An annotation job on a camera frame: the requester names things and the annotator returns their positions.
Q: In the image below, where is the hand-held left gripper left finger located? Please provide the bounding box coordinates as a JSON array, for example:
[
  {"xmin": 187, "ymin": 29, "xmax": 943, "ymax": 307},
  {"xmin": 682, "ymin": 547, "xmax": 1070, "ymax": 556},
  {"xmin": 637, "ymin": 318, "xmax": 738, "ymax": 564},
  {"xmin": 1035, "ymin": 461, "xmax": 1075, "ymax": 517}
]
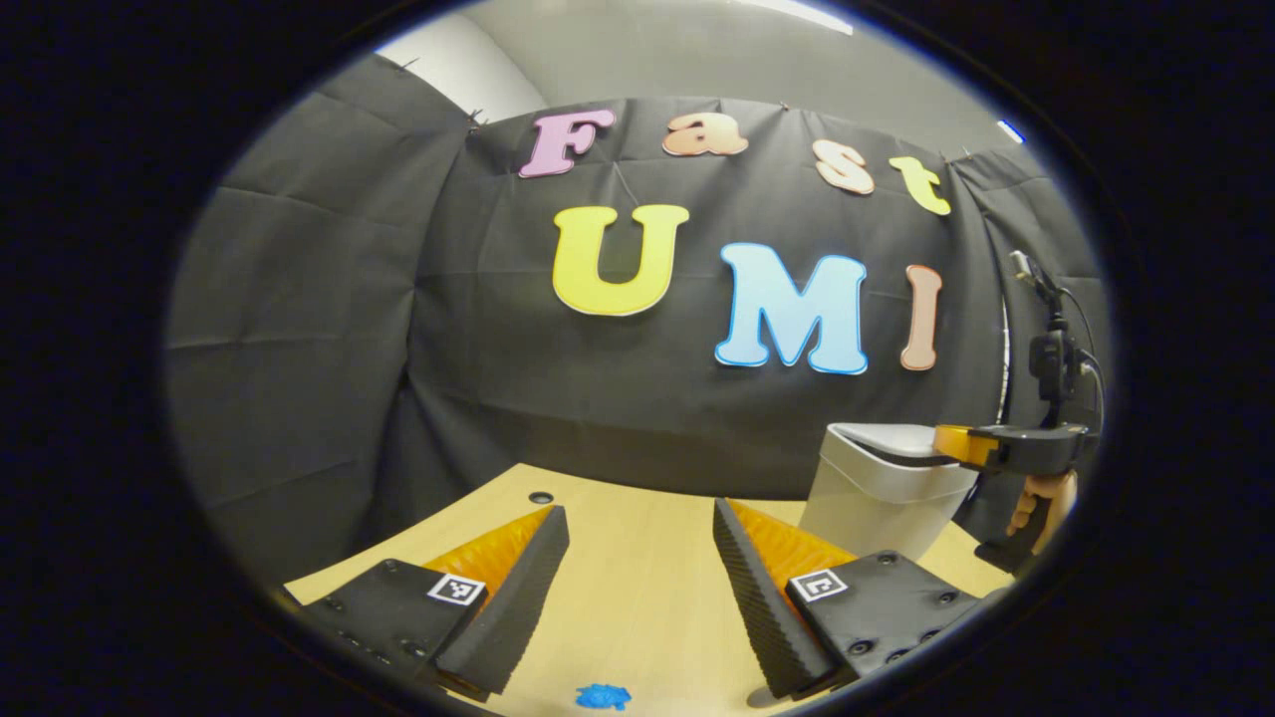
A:
[{"xmin": 299, "ymin": 505, "xmax": 571, "ymax": 703}]

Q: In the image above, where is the black backdrop cloth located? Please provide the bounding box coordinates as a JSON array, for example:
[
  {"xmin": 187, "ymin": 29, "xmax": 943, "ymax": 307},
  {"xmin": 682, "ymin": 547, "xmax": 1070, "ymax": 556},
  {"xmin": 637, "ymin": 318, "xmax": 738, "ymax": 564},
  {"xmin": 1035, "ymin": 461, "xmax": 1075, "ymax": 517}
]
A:
[{"xmin": 164, "ymin": 55, "xmax": 1112, "ymax": 589}]

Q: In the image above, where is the white desktop garbage bin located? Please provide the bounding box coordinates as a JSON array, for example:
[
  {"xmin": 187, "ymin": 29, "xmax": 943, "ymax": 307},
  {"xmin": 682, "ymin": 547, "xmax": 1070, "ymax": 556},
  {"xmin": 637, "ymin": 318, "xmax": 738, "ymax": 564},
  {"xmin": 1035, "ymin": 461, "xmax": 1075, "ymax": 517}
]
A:
[{"xmin": 799, "ymin": 422, "xmax": 982, "ymax": 564}]

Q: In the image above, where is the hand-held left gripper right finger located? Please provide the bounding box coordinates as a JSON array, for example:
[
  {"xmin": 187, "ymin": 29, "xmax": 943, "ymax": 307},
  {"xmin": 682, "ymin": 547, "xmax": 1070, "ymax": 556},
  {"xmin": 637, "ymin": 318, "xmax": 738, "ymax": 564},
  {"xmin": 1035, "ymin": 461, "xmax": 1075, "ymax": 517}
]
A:
[{"xmin": 711, "ymin": 498, "xmax": 987, "ymax": 700}]

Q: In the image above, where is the wooden desktop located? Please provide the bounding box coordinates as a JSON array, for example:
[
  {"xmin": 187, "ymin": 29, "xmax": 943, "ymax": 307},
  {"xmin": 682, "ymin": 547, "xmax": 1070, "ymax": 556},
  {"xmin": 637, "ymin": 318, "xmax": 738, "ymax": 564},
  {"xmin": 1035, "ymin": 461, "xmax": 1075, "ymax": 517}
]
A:
[{"xmin": 284, "ymin": 462, "xmax": 1017, "ymax": 717}]

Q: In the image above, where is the long ceiling light panel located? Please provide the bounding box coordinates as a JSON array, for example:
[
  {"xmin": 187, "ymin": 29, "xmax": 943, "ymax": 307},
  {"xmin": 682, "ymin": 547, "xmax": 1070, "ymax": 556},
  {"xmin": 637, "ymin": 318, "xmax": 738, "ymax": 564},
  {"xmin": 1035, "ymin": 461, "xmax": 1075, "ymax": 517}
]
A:
[{"xmin": 737, "ymin": 0, "xmax": 856, "ymax": 36}]

